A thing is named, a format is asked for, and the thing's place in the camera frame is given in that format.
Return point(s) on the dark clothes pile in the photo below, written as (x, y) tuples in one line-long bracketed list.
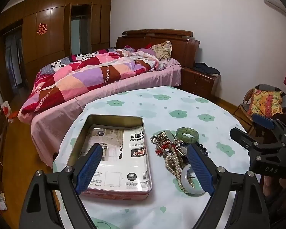
[(205, 68)]

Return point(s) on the white jade bangle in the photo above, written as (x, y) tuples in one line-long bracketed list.
[(195, 192)]

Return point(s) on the wooden wardrobe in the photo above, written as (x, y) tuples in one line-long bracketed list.
[(52, 28)]

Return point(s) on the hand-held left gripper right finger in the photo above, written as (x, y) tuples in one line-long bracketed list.
[(200, 169)]

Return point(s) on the pink metal tin box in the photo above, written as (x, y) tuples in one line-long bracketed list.
[(109, 120)]

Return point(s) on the printed paper package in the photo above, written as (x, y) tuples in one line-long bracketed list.
[(133, 167)]

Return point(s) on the bed with pink sheet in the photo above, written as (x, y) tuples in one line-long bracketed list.
[(62, 114)]

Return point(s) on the white air conditioner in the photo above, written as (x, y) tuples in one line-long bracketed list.
[(274, 3)]

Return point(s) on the green jade bangle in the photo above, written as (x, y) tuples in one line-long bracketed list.
[(180, 133)]

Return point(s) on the wooden nightstand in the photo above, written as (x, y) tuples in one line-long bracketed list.
[(195, 81)]

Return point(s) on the wooden headboard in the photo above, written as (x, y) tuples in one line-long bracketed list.
[(181, 47)]

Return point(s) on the patchwork quilt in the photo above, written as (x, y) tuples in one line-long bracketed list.
[(85, 76)]

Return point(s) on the wicker chair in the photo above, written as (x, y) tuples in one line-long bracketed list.
[(240, 109)]

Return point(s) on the white green patterned tablecloth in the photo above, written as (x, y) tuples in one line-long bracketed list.
[(181, 100)]

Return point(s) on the floral pillow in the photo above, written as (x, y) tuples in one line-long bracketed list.
[(162, 50)]

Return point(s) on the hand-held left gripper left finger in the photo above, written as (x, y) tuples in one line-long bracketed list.
[(89, 169)]

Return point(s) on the red paper decoration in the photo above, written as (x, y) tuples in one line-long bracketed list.
[(41, 29)]

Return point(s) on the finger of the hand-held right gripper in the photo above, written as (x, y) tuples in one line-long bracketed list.
[(243, 138), (264, 121)]

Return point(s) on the colourful patterned cushion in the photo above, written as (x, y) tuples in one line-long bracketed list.
[(264, 102)]

